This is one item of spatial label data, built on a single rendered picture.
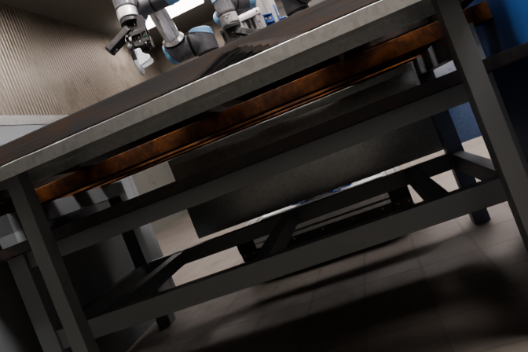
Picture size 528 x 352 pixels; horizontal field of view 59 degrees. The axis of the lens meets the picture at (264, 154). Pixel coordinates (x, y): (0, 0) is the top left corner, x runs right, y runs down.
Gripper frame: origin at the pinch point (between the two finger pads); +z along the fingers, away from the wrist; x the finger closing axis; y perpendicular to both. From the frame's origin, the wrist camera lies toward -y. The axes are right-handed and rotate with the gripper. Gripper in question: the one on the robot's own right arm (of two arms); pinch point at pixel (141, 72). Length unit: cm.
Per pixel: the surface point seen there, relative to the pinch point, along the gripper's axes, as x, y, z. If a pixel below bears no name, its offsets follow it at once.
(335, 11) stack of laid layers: -42, 62, 23
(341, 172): 47, 58, 53
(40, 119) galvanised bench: 28, -53, -10
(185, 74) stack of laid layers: -34.8, 19.4, 21.7
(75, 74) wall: 437, -187, -239
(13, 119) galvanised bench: 12, -55, -7
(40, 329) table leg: -12, -51, 72
